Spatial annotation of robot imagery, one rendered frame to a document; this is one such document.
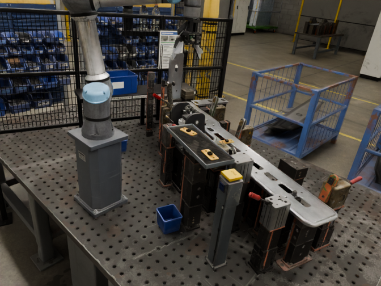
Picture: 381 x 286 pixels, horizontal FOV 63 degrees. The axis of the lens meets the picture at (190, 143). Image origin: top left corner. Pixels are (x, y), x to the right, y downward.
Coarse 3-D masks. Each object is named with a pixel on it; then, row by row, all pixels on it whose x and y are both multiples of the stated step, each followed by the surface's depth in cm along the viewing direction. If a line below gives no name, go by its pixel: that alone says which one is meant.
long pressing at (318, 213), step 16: (240, 144) 176; (256, 160) 161; (256, 176) 147; (288, 176) 150; (272, 192) 136; (304, 192) 139; (304, 208) 128; (320, 208) 129; (304, 224) 121; (320, 224) 121
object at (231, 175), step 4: (224, 172) 117; (228, 172) 117; (232, 172) 118; (236, 172) 118; (224, 176) 116; (228, 176) 115; (232, 176) 115; (236, 176) 115; (240, 176) 116; (228, 180) 114; (232, 180) 114
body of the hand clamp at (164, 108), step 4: (164, 108) 200; (168, 108) 200; (160, 112) 205; (164, 112) 200; (168, 112) 202; (160, 116) 206; (164, 116) 202; (160, 120) 207; (164, 120) 203; (160, 136) 213; (160, 140) 213; (160, 144) 214; (160, 148) 215; (160, 152) 216
